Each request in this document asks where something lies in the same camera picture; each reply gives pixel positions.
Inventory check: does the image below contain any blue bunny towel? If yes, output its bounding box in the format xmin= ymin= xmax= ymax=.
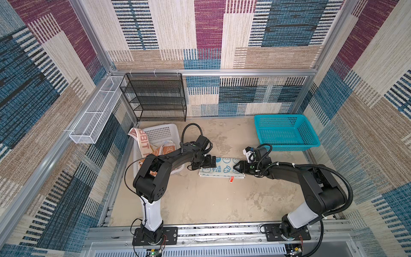
xmin=199 ymin=157 xmax=246 ymax=183

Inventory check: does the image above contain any white plastic basket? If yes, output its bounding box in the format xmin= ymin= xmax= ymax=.
xmin=133 ymin=123 xmax=185 ymax=179

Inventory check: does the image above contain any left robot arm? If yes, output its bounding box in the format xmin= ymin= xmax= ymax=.
xmin=133 ymin=143 xmax=216 ymax=243

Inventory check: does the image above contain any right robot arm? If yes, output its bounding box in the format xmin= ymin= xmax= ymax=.
xmin=234 ymin=161 xmax=353 ymax=241

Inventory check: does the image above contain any orange rabbit towel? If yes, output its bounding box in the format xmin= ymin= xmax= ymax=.
xmin=127 ymin=127 xmax=177 ymax=177

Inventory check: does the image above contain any teal plastic basket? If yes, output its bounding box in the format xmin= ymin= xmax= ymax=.
xmin=254 ymin=114 xmax=321 ymax=152

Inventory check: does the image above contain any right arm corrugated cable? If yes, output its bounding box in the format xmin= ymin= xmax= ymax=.
xmin=255 ymin=143 xmax=354 ymax=257

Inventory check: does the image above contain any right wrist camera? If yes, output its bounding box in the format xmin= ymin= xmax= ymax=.
xmin=243 ymin=147 xmax=256 ymax=163

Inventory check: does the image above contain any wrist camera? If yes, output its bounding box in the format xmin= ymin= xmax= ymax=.
xmin=243 ymin=147 xmax=256 ymax=163
xmin=195 ymin=135 xmax=213 ymax=153

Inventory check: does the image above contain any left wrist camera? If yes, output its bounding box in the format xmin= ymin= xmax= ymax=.
xmin=195 ymin=135 xmax=213 ymax=153

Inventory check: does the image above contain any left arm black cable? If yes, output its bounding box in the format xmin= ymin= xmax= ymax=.
xmin=180 ymin=123 xmax=203 ymax=152

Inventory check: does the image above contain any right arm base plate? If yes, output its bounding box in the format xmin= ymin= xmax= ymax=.
xmin=259 ymin=223 xmax=311 ymax=242

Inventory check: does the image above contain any black wire shelf rack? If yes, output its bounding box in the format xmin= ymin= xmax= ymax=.
xmin=119 ymin=73 xmax=187 ymax=122

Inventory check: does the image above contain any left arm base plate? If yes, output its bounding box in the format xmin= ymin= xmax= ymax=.
xmin=132 ymin=227 xmax=178 ymax=246

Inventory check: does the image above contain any aluminium front rail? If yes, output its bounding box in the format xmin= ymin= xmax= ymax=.
xmin=82 ymin=220 xmax=356 ymax=250

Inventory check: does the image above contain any white mesh wall tray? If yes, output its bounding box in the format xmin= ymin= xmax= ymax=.
xmin=69 ymin=76 xmax=123 ymax=144

